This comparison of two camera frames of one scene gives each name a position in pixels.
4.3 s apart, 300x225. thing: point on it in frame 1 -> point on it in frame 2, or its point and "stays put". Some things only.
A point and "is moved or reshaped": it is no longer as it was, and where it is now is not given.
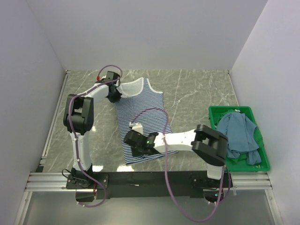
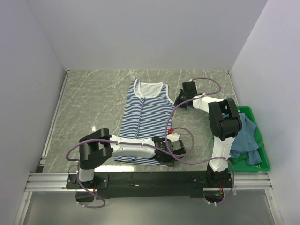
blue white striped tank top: [140, 103] is moved or reshaped
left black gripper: [117, 97] -> [170, 163]
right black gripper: [136, 153] -> [177, 101]
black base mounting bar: [147, 184] stays put
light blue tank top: [240, 132] stays put
